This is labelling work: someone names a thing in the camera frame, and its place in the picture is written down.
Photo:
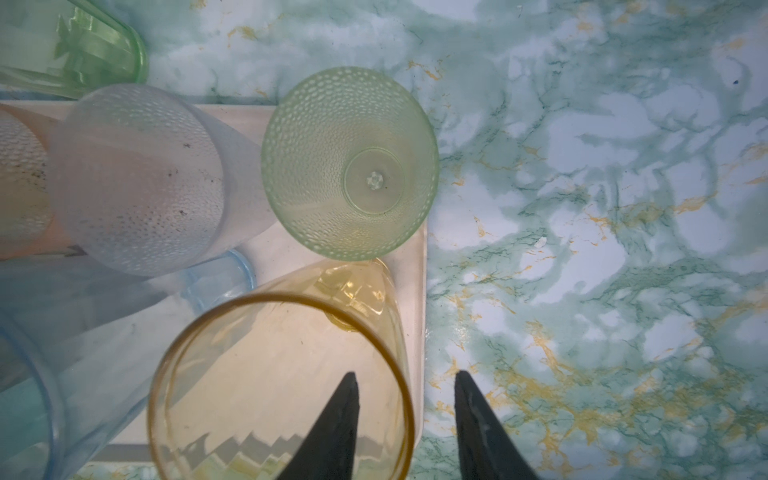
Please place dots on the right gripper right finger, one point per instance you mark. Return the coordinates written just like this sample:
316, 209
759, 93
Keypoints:
485, 450

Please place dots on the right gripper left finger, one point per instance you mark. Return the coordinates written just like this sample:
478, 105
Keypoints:
328, 451

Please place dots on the tall amber tumbler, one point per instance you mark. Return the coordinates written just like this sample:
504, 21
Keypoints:
238, 391

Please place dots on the tall light blue faceted tumbler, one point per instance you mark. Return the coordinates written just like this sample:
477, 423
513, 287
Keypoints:
80, 344

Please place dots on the short green cup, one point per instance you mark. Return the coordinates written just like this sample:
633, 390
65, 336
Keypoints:
350, 164

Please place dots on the short clear frosted cup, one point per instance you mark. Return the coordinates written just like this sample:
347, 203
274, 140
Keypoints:
148, 184

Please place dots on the short pink textured cup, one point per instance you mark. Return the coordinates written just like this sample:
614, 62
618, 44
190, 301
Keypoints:
28, 223

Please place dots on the beige plastic tray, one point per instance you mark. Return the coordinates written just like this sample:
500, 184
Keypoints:
271, 254

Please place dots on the tall green tumbler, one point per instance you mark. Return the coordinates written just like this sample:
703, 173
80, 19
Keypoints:
67, 48

